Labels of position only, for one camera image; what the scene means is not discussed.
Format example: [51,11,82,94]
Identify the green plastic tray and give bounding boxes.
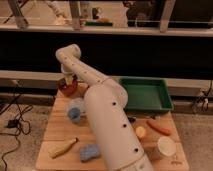
[119,77,173,113]

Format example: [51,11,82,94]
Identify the orange sausage toy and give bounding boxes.
[146,120,171,136]

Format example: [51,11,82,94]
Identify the white cylindrical container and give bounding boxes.
[155,136,176,159]

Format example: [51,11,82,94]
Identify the blue cup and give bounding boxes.
[68,107,81,124]

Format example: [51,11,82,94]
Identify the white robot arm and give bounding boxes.
[56,44,154,171]

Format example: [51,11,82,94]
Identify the wooden board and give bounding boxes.
[36,83,189,171]

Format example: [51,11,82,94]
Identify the red bowl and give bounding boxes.
[58,75,78,96]

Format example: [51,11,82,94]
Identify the yellow round toy fruit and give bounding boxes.
[135,126,146,139]

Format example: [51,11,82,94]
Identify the black floor cables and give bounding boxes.
[0,79,34,171]

